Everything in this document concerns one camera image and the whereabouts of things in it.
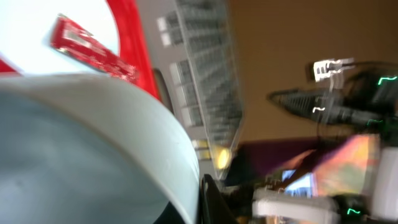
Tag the grey dishwasher rack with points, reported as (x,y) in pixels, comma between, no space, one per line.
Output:
(191,45)

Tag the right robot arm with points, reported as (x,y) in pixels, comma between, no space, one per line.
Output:
(355,108)

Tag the yellow plastic cup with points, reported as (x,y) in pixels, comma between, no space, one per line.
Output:
(222,157)

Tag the light blue plate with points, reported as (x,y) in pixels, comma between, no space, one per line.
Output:
(26,27)

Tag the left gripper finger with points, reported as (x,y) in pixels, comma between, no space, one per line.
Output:
(214,209)

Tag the red serving tray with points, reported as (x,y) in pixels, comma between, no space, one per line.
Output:
(132,46)

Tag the red sauce packet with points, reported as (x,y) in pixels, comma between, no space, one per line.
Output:
(74,41)

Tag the light blue food bowl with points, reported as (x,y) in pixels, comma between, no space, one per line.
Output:
(92,149)

